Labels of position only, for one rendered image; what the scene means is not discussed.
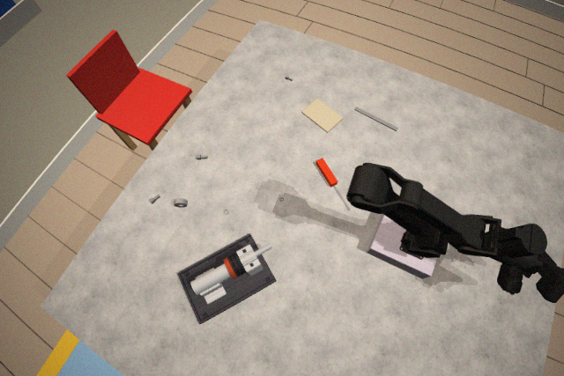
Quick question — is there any red-orange spacer ring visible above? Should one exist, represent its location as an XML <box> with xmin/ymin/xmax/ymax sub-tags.
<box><xmin>223</xmin><ymin>258</ymin><xmax>237</xmax><ymax>279</ymax></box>

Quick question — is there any white cylindrical shaft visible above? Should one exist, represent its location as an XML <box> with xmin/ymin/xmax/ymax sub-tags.
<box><xmin>254</xmin><ymin>243</ymin><xmax>272</xmax><ymax>256</ymax></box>

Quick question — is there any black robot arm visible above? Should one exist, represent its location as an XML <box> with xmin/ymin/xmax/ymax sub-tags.
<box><xmin>346</xmin><ymin>163</ymin><xmax>547</xmax><ymax>295</ymax></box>

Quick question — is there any grey flat bar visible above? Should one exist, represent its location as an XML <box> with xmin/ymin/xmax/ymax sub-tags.
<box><xmin>355</xmin><ymin>107</ymin><xmax>398</xmax><ymax>131</ymax></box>

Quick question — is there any beige flat rectangular panel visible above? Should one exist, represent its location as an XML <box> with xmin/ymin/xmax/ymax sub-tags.
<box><xmin>301</xmin><ymin>99</ymin><xmax>343</xmax><ymax>132</ymax></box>

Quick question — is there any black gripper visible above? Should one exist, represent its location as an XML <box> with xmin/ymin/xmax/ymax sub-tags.
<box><xmin>506</xmin><ymin>251</ymin><xmax>564</xmax><ymax>303</ymax></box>

